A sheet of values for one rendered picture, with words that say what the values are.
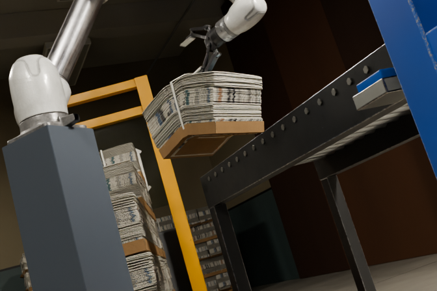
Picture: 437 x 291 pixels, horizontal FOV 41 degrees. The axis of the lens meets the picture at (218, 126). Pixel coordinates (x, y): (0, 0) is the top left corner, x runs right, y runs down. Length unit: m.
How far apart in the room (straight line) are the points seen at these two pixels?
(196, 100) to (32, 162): 0.68
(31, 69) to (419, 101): 1.31
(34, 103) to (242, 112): 0.80
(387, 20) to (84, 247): 1.12
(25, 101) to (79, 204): 0.36
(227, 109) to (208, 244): 5.99
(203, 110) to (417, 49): 1.36
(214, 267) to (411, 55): 7.31
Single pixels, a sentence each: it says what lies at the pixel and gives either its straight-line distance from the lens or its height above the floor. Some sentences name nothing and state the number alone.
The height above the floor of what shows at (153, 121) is 1.08.
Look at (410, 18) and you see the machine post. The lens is 0.91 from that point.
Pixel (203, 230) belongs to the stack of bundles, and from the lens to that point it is 8.12.
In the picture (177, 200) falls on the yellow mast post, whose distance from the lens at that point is 3.93.
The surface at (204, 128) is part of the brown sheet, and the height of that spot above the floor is 0.96.
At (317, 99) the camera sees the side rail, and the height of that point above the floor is 0.79.
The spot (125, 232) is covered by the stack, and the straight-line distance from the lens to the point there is 2.23.
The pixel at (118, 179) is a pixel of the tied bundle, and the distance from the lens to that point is 2.85.
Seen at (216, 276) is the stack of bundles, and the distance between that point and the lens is 8.10.
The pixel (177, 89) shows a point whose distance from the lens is 2.28.
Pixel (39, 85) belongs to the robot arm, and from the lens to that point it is 1.90.
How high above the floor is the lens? 0.47
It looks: 13 degrees up
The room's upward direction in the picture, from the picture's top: 17 degrees counter-clockwise
